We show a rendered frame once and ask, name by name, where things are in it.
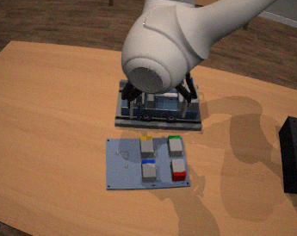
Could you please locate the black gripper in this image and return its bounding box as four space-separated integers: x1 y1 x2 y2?
121 73 197 119

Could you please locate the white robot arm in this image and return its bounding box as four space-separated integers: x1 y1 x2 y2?
121 0 276 95

